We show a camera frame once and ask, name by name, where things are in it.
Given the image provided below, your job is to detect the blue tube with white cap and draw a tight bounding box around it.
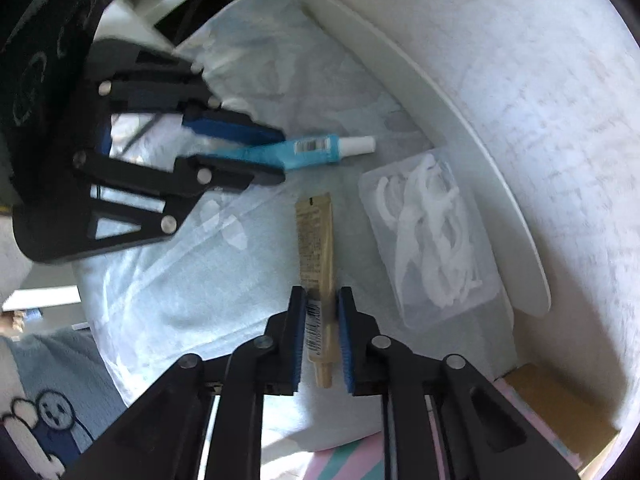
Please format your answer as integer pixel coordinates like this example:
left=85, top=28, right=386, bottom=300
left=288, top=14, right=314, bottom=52
left=210, top=134, right=377, bottom=172

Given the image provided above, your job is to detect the gold tube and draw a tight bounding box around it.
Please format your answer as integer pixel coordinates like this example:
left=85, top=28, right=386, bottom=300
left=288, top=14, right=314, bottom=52
left=295, top=192, right=335, bottom=389

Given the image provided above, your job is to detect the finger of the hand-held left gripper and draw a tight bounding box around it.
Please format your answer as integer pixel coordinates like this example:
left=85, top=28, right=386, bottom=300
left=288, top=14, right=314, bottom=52
left=12, top=151, right=288, bottom=264
left=94, top=41, right=288, bottom=147

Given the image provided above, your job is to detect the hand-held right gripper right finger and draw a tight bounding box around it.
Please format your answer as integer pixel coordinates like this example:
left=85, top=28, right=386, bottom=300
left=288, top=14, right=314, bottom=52
left=336, top=286, right=581, bottom=480

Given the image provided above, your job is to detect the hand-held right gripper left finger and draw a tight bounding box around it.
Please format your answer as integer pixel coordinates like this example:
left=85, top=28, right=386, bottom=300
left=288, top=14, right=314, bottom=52
left=65, top=285, right=308, bottom=480

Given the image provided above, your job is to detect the cardboard box with pink lining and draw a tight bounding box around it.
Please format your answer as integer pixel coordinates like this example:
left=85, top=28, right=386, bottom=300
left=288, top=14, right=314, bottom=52
left=305, top=362, right=622, bottom=480

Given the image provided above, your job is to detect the white curved board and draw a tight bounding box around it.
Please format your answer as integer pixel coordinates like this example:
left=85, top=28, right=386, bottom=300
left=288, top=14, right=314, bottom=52
left=280, top=0, right=552, bottom=319

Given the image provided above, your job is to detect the clear pack of floss picks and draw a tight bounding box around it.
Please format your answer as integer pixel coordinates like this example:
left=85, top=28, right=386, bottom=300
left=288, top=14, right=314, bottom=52
left=357, top=152, right=502, bottom=332

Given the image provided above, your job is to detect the blue cartoon print blanket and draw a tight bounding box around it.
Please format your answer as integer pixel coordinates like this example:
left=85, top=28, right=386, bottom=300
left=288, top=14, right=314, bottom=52
left=0, top=327, right=132, bottom=480

